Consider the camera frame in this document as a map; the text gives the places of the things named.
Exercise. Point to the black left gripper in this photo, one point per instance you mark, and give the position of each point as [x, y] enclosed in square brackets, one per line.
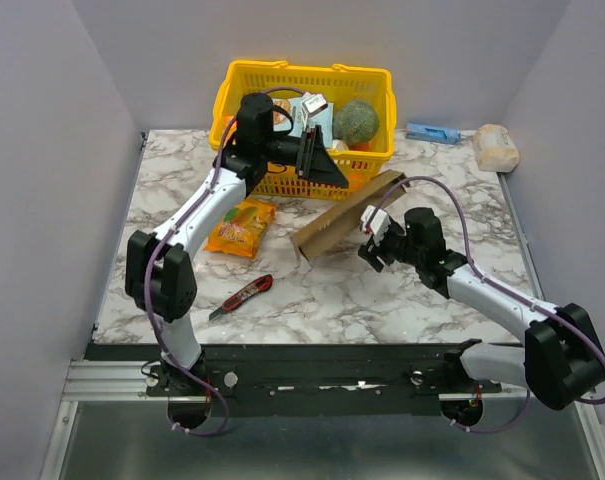
[314, 163]

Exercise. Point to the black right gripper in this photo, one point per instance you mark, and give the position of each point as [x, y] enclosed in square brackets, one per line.
[382, 245]

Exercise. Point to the brown cardboard express box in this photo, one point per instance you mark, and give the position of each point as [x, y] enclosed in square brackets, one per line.
[335, 224]

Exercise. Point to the red black utility knife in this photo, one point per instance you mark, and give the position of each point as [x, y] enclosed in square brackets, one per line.
[257, 286]

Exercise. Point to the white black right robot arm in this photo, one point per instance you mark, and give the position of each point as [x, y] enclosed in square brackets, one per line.
[555, 358]

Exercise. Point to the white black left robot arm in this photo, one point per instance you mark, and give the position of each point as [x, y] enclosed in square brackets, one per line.
[159, 276]

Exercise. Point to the white cup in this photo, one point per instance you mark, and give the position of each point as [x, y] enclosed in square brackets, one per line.
[339, 145]

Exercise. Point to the light blue cassava chips bag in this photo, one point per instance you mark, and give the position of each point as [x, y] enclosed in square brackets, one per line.
[323, 119]

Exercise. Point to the yellow plastic shopping basket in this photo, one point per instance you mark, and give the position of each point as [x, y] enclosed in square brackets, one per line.
[339, 84]

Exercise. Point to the orange fruit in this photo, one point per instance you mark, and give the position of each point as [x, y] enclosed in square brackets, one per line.
[361, 147]

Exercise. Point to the green netted melon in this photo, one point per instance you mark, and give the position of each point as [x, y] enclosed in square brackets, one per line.
[356, 123]

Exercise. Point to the orange gummy candy bag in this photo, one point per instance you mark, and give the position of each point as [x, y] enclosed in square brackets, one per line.
[242, 229]

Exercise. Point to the blue flat package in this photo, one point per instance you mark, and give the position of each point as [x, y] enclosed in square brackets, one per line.
[441, 135]

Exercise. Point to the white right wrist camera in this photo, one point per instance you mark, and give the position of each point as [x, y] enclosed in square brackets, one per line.
[375, 222]

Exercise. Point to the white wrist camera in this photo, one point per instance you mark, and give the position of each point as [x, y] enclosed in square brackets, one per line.
[375, 222]
[311, 104]

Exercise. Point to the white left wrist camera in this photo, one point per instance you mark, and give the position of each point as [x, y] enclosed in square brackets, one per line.
[311, 104]

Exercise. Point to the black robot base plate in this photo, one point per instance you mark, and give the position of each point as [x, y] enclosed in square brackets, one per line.
[322, 380]

